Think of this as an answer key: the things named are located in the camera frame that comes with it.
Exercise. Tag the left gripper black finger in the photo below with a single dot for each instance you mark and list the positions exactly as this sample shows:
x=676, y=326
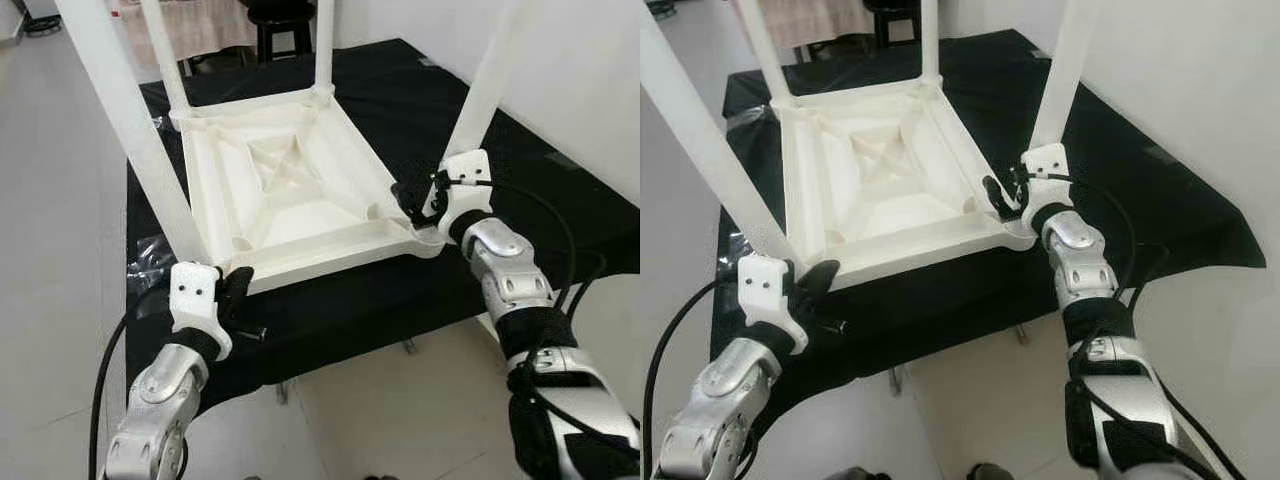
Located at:
x=826, y=282
x=246, y=285
x=815, y=275
x=236, y=280

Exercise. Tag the metal table frame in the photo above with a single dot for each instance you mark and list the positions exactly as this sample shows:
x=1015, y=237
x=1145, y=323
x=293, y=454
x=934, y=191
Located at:
x=282, y=392
x=895, y=382

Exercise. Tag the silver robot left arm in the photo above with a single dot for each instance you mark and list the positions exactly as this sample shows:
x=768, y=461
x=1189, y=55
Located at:
x=720, y=400
x=160, y=400

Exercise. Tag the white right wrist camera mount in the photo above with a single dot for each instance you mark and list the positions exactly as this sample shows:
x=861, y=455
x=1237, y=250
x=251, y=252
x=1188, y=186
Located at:
x=468, y=170
x=1048, y=165

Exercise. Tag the white plastic table top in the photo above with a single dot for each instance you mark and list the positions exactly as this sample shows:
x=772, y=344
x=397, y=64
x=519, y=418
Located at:
x=300, y=220
x=890, y=210

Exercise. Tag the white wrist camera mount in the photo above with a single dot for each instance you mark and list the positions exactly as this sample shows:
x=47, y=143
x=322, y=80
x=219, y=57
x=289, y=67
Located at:
x=1048, y=165
x=768, y=290
x=468, y=170
x=195, y=295

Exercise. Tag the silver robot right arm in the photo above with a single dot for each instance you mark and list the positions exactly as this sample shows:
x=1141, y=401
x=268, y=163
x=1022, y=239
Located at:
x=1085, y=265
x=510, y=275

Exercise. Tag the black round stool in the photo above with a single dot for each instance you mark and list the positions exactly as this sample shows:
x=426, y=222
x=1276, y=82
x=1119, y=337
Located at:
x=895, y=20
x=280, y=25

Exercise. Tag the clear tape patch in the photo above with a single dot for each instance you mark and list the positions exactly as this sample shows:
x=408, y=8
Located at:
x=755, y=115
x=162, y=118
x=738, y=252
x=152, y=260

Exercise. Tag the beige cloth covered table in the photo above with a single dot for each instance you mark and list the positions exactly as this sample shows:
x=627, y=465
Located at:
x=800, y=20
x=195, y=30

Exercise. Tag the white plastic table leg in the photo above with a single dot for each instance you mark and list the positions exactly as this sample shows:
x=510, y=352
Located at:
x=710, y=150
x=485, y=90
x=765, y=45
x=930, y=40
x=168, y=60
x=130, y=130
x=1065, y=80
x=325, y=45

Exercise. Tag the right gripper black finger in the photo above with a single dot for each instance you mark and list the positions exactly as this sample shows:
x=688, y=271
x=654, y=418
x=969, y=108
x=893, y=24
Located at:
x=996, y=198
x=406, y=205

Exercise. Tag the robot left leg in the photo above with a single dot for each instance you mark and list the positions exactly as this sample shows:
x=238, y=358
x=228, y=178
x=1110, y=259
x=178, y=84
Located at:
x=855, y=473

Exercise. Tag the black tablecloth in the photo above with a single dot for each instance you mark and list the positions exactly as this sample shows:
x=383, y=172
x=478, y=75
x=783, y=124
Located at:
x=400, y=110
x=1000, y=100

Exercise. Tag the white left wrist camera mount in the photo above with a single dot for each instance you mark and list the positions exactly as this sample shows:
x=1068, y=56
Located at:
x=195, y=295
x=768, y=290

